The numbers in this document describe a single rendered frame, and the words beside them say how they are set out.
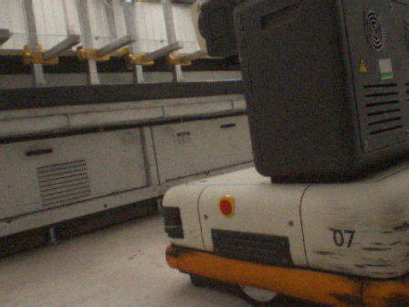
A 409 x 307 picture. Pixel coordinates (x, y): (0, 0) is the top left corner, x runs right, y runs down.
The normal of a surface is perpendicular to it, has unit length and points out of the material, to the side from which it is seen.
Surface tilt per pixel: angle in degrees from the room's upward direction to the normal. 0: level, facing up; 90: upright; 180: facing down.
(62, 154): 90
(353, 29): 90
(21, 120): 90
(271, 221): 90
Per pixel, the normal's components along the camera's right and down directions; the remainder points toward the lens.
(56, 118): 0.67, -0.06
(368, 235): -0.66, 0.14
